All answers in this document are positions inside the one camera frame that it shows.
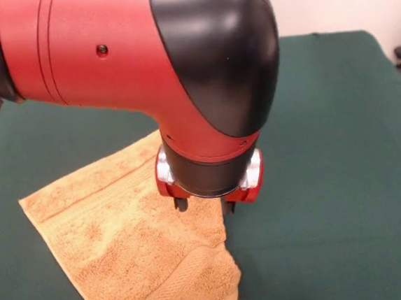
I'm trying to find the dark green table cloth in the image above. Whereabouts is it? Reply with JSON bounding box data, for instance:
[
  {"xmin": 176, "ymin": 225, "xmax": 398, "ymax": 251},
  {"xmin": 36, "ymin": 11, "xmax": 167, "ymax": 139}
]
[{"xmin": 0, "ymin": 25, "xmax": 401, "ymax": 300}]

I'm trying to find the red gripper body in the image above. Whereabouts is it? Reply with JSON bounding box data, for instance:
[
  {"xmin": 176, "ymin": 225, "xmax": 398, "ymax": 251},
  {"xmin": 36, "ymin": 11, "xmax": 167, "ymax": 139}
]
[{"xmin": 152, "ymin": 140, "xmax": 268, "ymax": 211}]

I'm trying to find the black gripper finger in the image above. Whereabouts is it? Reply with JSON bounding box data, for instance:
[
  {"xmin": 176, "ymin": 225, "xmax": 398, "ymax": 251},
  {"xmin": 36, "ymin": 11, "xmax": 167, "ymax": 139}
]
[
  {"xmin": 172, "ymin": 195, "xmax": 190, "ymax": 213},
  {"xmin": 223, "ymin": 198, "xmax": 237, "ymax": 216}
]

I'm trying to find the tan towel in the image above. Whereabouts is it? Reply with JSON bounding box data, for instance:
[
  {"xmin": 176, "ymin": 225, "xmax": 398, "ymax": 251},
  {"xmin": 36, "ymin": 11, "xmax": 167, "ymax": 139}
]
[{"xmin": 13, "ymin": 123, "xmax": 244, "ymax": 300}]

